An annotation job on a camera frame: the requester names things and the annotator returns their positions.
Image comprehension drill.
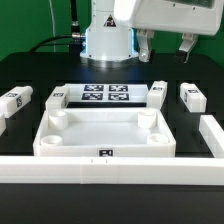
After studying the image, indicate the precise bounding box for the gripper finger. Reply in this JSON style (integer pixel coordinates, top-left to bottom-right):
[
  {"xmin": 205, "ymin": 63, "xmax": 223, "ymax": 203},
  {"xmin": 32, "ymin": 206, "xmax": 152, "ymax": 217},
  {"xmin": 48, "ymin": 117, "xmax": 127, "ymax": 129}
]
[
  {"xmin": 137, "ymin": 29, "xmax": 154, "ymax": 63},
  {"xmin": 174, "ymin": 33, "xmax": 198, "ymax": 63}
]

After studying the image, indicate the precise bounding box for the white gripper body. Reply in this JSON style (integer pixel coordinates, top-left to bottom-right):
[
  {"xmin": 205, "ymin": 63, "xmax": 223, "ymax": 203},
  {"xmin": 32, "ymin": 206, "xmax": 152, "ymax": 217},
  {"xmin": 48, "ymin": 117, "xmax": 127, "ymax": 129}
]
[{"xmin": 114, "ymin": 0, "xmax": 224, "ymax": 35}]

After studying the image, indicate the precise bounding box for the white desk top tray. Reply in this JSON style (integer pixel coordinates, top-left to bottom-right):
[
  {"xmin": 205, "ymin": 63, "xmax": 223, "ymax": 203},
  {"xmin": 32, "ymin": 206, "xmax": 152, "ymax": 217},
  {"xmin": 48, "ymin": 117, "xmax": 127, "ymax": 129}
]
[{"xmin": 33, "ymin": 108, "xmax": 176, "ymax": 157}]

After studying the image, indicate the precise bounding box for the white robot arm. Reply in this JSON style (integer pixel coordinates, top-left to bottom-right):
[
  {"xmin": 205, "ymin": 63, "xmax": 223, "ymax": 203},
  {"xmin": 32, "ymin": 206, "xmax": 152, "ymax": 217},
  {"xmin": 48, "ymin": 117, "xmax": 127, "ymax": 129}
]
[{"xmin": 80, "ymin": 0, "xmax": 224, "ymax": 67}]

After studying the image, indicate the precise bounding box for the black cable with connector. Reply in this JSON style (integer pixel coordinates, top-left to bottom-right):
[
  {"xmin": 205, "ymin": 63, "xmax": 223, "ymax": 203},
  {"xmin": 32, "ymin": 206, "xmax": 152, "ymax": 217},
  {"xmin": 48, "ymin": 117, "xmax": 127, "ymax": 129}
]
[{"xmin": 27, "ymin": 0, "xmax": 88, "ymax": 54}]

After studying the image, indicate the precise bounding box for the white marker base plate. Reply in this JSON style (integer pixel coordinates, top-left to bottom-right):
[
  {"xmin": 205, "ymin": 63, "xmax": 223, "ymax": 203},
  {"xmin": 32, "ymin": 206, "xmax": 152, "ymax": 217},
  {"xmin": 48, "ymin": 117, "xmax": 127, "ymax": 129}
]
[{"xmin": 67, "ymin": 84, "xmax": 148, "ymax": 103}]

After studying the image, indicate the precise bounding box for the white right obstacle rail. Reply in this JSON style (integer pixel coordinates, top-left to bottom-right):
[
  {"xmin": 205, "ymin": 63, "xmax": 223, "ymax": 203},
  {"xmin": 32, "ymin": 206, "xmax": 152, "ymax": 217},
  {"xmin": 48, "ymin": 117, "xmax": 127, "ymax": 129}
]
[{"xmin": 199, "ymin": 115, "xmax": 224, "ymax": 158}]

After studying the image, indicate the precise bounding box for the white obstacle rail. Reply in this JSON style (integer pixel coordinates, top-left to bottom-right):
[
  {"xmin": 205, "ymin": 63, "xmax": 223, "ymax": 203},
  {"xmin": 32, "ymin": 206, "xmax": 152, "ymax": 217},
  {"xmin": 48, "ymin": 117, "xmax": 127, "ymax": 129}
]
[
  {"xmin": 0, "ymin": 156, "xmax": 224, "ymax": 186},
  {"xmin": 199, "ymin": 115, "xmax": 224, "ymax": 158}
]

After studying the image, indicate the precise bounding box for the white thin cable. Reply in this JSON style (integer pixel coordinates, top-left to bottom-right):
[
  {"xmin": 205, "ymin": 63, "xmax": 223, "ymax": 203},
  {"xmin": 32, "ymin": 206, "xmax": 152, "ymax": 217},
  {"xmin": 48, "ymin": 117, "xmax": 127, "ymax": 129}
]
[{"xmin": 48, "ymin": 0, "xmax": 57, "ymax": 38}]

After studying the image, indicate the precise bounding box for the white front obstacle rail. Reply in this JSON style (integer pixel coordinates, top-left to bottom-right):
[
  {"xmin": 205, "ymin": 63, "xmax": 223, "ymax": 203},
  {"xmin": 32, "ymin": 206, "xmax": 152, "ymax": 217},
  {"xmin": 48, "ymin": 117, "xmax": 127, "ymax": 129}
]
[{"xmin": 0, "ymin": 156, "xmax": 224, "ymax": 186}]

